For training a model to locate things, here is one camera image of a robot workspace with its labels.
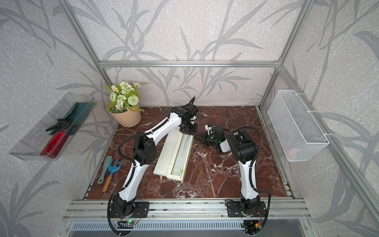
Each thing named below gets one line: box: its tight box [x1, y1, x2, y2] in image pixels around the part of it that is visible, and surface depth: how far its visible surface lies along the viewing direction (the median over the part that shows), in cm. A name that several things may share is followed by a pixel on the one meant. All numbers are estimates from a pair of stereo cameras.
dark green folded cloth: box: [48, 102, 96, 136], surface depth 69 cm
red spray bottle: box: [40, 129, 70, 159], surface depth 59 cm
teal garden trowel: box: [97, 155, 113, 185], surface depth 89 cm
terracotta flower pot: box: [106, 100, 142, 128], surface depth 98 cm
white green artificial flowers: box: [102, 80, 144, 114], surface depth 90 cm
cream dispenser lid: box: [152, 126, 182, 177], surface depth 84 cm
